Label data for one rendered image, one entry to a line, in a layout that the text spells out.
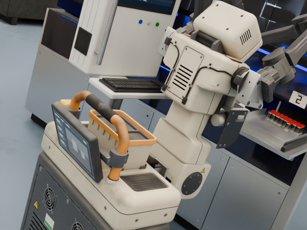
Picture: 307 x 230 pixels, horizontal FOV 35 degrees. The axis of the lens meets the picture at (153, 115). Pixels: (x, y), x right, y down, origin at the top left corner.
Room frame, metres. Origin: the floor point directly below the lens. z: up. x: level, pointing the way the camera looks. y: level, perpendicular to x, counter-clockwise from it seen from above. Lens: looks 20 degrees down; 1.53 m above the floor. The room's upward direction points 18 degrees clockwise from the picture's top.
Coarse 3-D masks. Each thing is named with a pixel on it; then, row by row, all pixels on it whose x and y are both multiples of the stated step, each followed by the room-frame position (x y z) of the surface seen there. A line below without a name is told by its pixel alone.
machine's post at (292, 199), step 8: (304, 160) 2.25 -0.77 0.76; (304, 168) 2.24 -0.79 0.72; (296, 176) 2.25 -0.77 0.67; (304, 176) 2.23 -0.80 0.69; (296, 184) 2.24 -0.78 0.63; (304, 184) 2.22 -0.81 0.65; (288, 192) 2.25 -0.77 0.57; (296, 192) 2.23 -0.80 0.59; (288, 200) 2.24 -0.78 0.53; (296, 200) 2.22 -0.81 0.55; (280, 208) 2.25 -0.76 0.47; (288, 208) 2.23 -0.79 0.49; (280, 216) 2.24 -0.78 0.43; (288, 216) 2.22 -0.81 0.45; (280, 224) 2.23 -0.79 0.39; (288, 224) 2.26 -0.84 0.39
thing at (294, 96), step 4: (296, 92) 2.34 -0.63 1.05; (292, 96) 2.34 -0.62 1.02; (296, 96) 2.33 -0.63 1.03; (304, 96) 2.31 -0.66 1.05; (292, 100) 2.34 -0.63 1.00; (304, 100) 2.31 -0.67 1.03; (296, 104) 2.32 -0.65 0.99; (300, 104) 2.31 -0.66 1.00; (304, 104) 2.30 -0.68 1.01; (304, 108) 2.30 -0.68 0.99
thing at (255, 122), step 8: (256, 112) 2.28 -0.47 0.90; (264, 112) 2.36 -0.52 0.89; (248, 120) 2.18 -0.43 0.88; (256, 120) 2.22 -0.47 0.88; (264, 120) 2.26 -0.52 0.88; (248, 128) 2.04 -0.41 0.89; (256, 128) 2.02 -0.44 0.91; (264, 128) 2.14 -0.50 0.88; (272, 128) 2.18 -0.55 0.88; (280, 128) 2.22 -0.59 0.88; (264, 136) 1.99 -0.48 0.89; (272, 136) 1.97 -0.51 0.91; (280, 136) 2.10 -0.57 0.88; (288, 136) 2.14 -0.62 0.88; (296, 136) 2.18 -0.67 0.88; (304, 136) 2.15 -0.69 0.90; (280, 144) 1.95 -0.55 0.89
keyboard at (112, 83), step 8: (104, 80) 2.27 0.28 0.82; (112, 80) 2.28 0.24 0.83; (120, 80) 2.32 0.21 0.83; (128, 80) 2.36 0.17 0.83; (136, 80) 2.41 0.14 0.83; (144, 80) 2.46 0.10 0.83; (152, 80) 2.51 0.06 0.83; (112, 88) 2.20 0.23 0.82; (120, 88) 2.22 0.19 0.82; (128, 88) 2.26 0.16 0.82; (136, 88) 2.29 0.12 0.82; (144, 88) 2.33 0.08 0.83; (152, 88) 2.38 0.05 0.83; (160, 88) 2.42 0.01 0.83
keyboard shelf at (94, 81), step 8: (96, 80) 2.27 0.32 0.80; (96, 88) 2.24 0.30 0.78; (104, 88) 2.21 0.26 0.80; (112, 96) 2.16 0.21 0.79; (120, 96) 2.20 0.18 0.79; (128, 96) 2.23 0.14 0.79; (136, 96) 2.27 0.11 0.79; (144, 96) 2.31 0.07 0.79; (152, 96) 2.35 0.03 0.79; (160, 96) 2.39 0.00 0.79
